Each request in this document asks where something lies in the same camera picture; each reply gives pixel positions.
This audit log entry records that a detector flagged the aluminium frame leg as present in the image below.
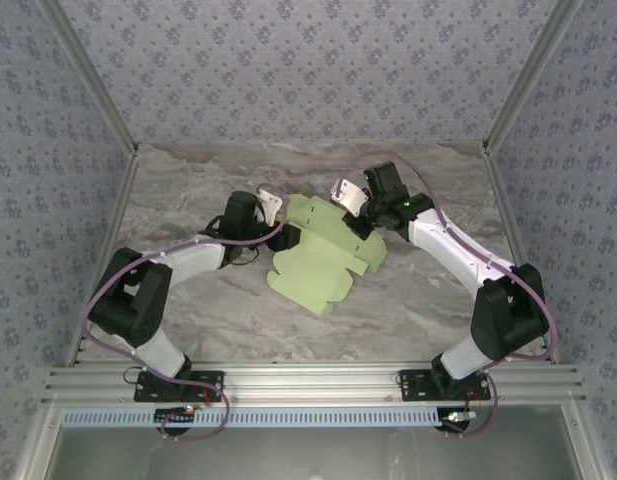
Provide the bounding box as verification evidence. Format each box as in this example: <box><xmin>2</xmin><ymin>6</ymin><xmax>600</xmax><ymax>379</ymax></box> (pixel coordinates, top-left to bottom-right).
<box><xmin>562</xmin><ymin>402</ymin><xmax>609</xmax><ymax>480</ymax></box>
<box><xmin>15</xmin><ymin>402</ymin><xmax>64</xmax><ymax>480</ymax></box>

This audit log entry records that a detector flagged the aluminium table side rail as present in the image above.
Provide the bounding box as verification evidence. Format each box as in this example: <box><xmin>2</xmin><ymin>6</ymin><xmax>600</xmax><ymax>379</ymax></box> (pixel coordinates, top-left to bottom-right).
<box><xmin>482</xmin><ymin>144</ymin><xmax>559</xmax><ymax>364</ymax></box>
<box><xmin>65</xmin><ymin>147</ymin><xmax>139</xmax><ymax>369</ymax></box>

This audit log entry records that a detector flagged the small black controller board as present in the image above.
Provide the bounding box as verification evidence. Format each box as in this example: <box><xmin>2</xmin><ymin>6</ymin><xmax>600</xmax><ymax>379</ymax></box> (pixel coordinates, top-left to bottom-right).
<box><xmin>154</xmin><ymin>405</ymin><xmax>198</xmax><ymax>426</ymax></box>
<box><xmin>437</xmin><ymin>407</ymin><xmax>482</xmax><ymax>432</ymax></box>

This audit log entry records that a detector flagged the slotted grey cable duct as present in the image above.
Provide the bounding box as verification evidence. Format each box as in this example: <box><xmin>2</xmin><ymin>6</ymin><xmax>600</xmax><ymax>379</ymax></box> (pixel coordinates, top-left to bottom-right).
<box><xmin>61</xmin><ymin>405</ymin><xmax>442</xmax><ymax>429</ymax></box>

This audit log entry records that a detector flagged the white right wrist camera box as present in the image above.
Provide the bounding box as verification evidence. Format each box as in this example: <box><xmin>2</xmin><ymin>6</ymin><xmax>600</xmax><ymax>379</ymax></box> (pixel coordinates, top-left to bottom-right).
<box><xmin>329</xmin><ymin>180</ymin><xmax>370</xmax><ymax>219</ymax></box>

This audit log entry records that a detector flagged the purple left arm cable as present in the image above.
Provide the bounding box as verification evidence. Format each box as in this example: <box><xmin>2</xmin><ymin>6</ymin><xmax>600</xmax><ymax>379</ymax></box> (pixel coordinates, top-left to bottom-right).
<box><xmin>82</xmin><ymin>185</ymin><xmax>232</xmax><ymax>442</ymax></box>

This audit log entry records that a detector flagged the light green paper box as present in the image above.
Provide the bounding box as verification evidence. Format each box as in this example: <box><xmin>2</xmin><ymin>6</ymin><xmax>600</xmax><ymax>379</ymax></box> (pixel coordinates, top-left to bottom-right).
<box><xmin>265</xmin><ymin>194</ymin><xmax>388</xmax><ymax>317</ymax></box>

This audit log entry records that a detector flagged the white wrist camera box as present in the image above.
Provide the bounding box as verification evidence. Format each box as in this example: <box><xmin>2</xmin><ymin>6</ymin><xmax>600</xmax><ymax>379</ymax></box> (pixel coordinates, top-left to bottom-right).
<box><xmin>256</xmin><ymin>187</ymin><xmax>285</xmax><ymax>227</ymax></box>
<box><xmin>329</xmin><ymin>180</ymin><xmax>370</xmax><ymax>219</ymax></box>

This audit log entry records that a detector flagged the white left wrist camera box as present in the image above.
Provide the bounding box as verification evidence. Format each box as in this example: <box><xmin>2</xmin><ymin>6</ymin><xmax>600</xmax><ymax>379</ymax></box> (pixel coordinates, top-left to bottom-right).
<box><xmin>256</xmin><ymin>187</ymin><xmax>285</xmax><ymax>227</ymax></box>

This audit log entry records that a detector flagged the grey metal sheet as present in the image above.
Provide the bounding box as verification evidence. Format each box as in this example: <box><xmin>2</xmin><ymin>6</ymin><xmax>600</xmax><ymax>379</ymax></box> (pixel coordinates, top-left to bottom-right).
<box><xmin>52</xmin><ymin>427</ymin><xmax>579</xmax><ymax>480</ymax></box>

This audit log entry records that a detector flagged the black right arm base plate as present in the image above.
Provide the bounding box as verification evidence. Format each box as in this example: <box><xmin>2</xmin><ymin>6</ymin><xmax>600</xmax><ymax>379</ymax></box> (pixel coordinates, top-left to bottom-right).
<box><xmin>398</xmin><ymin>369</ymin><xmax>491</xmax><ymax>403</ymax></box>

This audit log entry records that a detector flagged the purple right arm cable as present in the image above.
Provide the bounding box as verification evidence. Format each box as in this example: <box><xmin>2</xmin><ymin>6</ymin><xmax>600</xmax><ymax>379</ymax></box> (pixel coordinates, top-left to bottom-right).
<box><xmin>337</xmin><ymin>154</ymin><xmax>559</xmax><ymax>439</ymax></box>

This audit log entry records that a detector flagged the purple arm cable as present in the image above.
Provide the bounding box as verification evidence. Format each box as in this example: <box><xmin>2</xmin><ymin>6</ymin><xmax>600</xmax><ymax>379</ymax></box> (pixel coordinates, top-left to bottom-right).
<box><xmin>337</xmin><ymin>154</ymin><xmax>559</xmax><ymax>439</ymax></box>
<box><xmin>82</xmin><ymin>185</ymin><xmax>232</xmax><ymax>442</ymax></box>

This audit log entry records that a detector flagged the aluminium mounting rail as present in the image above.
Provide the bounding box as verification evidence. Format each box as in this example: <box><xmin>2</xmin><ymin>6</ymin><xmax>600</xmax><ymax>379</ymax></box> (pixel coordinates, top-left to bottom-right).
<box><xmin>41</xmin><ymin>363</ymin><xmax>587</xmax><ymax>404</ymax></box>

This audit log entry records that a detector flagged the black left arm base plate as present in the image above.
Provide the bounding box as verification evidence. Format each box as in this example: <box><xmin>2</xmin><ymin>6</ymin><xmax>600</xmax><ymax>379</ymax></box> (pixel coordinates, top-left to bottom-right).
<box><xmin>133</xmin><ymin>370</ymin><xmax>225</xmax><ymax>403</ymax></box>

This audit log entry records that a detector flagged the aluminium frame post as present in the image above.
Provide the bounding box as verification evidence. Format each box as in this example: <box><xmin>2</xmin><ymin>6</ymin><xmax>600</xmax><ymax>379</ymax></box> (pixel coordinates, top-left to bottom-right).
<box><xmin>37</xmin><ymin>0</ymin><xmax>140</xmax><ymax>156</ymax></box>
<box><xmin>481</xmin><ymin>0</ymin><xmax>584</xmax><ymax>156</ymax></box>

